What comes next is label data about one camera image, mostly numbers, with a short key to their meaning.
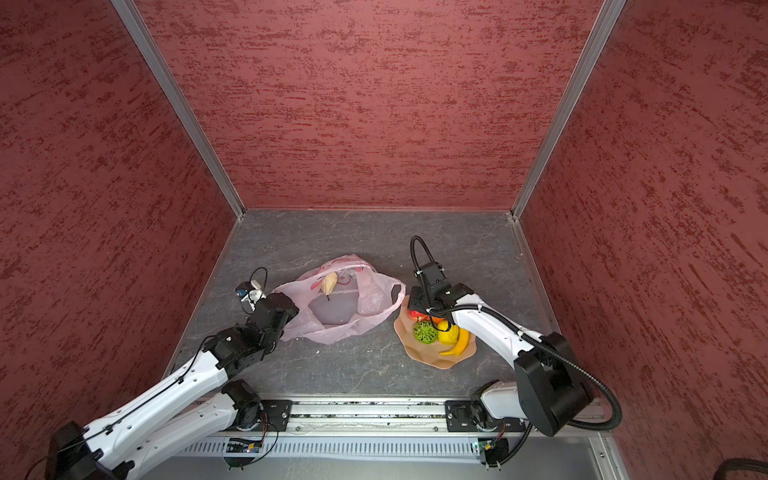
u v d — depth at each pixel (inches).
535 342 17.4
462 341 32.4
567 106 34.6
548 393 16.4
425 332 32.7
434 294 26.0
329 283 37.3
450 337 32.7
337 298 37.3
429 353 32.8
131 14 27.9
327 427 28.8
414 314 32.6
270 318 23.0
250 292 26.5
